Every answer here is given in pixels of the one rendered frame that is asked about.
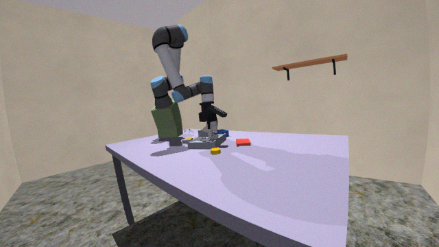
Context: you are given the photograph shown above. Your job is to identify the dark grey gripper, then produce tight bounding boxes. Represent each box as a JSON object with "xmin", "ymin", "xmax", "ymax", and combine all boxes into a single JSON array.
[{"xmin": 199, "ymin": 102, "xmax": 217, "ymax": 139}]

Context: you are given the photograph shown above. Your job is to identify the yellow short cylinder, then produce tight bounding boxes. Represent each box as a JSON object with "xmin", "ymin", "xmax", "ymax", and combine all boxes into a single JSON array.
[{"xmin": 211, "ymin": 148, "xmax": 221, "ymax": 154}]

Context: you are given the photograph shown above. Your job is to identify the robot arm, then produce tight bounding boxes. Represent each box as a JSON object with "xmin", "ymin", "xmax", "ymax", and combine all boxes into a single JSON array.
[{"xmin": 150, "ymin": 25, "xmax": 214, "ymax": 109}]

